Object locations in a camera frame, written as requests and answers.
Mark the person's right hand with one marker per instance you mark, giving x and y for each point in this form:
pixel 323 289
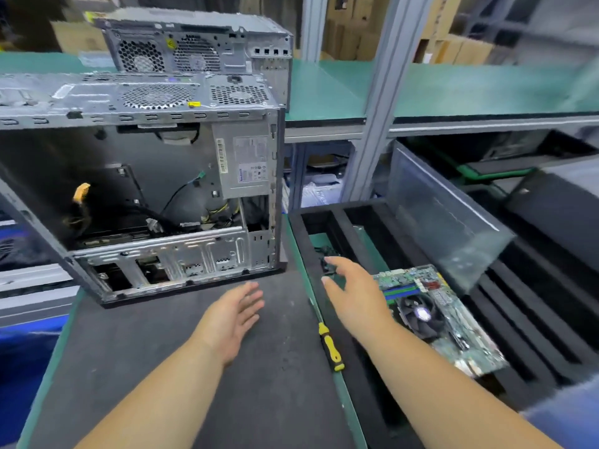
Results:
pixel 360 299

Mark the person's left hand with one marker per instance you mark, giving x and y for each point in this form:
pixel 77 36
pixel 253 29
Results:
pixel 229 322

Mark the green motherboard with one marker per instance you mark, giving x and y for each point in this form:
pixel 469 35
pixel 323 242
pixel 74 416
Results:
pixel 459 322

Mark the grey side panel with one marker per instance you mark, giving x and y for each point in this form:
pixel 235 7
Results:
pixel 445 215

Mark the grey computer case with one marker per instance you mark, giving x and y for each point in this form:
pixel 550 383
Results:
pixel 140 93

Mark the person's left forearm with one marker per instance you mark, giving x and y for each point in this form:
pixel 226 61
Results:
pixel 150 407

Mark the person's right forearm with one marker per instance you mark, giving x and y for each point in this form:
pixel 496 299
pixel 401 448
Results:
pixel 449 397

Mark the dark grey computer box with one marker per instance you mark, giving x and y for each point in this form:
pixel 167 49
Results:
pixel 566 205

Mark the silver backed desktop computer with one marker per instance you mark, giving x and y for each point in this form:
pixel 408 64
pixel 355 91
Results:
pixel 196 42

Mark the empty black foam tray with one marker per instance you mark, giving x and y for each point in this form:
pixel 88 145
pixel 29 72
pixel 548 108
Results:
pixel 552 304
pixel 328 229

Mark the white plastic bags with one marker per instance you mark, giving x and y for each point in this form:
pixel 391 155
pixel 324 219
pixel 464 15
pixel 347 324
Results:
pixel 314 191

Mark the silver power supply unit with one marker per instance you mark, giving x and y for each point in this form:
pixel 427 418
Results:
pixel 241 161

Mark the green upper shelf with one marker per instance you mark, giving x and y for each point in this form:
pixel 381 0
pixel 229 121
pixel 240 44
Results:
pixel 449 88

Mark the stack of cardboard boxes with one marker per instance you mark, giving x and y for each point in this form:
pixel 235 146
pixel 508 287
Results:
pixel 402 28

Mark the grey roller conveyor rail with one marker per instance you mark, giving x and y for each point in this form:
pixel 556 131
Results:
pixel 37 294

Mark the aluminium frame post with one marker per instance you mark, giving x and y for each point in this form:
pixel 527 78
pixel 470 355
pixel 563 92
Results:
pixel 384 98
pixel 314 23

